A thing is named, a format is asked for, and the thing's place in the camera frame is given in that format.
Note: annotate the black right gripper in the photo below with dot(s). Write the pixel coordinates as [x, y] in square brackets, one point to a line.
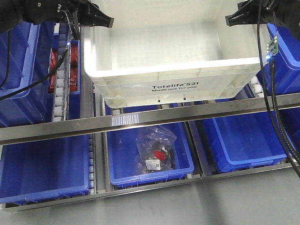
[283, 13]

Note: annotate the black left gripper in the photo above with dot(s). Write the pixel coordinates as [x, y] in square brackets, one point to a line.
[14, 12]

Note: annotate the white Totelife plastic crate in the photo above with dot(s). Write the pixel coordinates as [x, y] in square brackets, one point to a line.
[170, 51]

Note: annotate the green circuit board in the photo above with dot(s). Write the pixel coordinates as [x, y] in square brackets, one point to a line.
[272, 46]

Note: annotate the left roller track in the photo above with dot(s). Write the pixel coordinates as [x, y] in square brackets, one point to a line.
[62, 83]

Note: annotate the blue bin upper right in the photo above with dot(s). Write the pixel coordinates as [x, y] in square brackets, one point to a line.
[287, 61]

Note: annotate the blue bin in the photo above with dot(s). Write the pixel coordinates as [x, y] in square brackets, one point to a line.
[287, 61]
[34, 172]
[24, 59]
[243, 141]
[122, 151]

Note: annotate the blue bin upper left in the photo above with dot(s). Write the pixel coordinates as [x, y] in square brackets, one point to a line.
[24, 59]

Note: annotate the blue bin lower right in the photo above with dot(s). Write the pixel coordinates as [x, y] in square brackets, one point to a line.
[243, 141]

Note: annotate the blue bin lower middle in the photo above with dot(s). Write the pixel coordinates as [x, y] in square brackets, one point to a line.
[122, 151]

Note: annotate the clear bag of parts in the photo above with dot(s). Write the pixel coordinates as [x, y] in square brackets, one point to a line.
[155, 146]

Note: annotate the blue bin lower left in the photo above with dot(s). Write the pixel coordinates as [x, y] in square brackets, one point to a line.
[34, 172]

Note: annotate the metal shelf frame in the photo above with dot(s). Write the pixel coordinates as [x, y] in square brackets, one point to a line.
[150, 125]

